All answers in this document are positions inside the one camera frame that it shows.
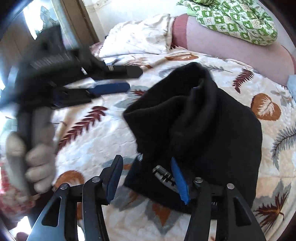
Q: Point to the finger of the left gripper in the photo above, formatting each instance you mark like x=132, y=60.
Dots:
x=98, y=70

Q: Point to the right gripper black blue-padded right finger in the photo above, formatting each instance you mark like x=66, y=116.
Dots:
x=235, y=220

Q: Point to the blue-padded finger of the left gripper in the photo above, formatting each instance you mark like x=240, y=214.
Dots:
x=73, y=97

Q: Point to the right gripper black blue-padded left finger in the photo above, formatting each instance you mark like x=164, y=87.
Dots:
x=58, y=220

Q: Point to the black pants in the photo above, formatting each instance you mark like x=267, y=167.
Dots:
x=211, y=135

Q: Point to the grey gloved left hand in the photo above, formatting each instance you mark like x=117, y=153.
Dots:
x=30, y=152

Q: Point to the leaf-patterned fleece blanket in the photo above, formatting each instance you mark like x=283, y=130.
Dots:
x=89, y=136

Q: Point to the stained glass window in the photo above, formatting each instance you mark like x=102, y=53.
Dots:
x=40, y=15

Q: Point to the white floral pillow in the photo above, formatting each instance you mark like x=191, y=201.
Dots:
x=153, y=35

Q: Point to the light blue quilted blanket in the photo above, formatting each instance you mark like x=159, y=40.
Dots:
x=291, y=84

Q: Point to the green white patterned quilt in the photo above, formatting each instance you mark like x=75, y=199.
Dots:
x=245, y=20

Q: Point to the pink quilted bolster cushion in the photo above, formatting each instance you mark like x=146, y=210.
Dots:
x=274, y=61

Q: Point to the brown wooden window frame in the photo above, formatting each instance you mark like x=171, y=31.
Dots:
x=80, y=24

